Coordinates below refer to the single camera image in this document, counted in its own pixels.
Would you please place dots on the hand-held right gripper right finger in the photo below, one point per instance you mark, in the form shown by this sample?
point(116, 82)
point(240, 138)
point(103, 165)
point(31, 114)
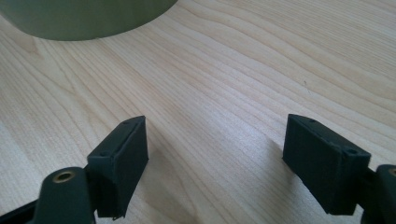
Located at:
point(323, 168)

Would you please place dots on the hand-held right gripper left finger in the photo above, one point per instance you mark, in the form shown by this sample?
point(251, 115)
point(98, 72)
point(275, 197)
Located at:
point(118, 168)

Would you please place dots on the green plastic bin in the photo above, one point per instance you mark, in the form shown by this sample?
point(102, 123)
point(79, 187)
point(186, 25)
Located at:
point(81, 18)

